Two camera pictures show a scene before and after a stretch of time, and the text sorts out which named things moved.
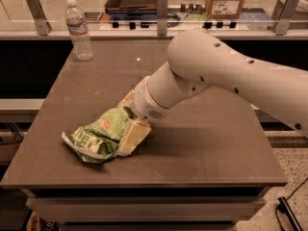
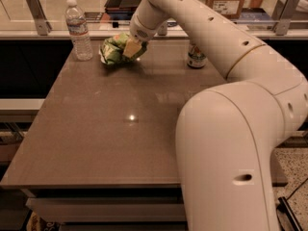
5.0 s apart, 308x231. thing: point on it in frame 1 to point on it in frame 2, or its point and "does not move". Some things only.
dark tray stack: [132, 3] does not move
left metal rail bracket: [42, 25] does not move
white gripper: [144, 102] to [140, 30]
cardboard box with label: [225, 1] does not move
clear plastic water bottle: [78, 30] does not move
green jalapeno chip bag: [99, 140] to [112, 49]
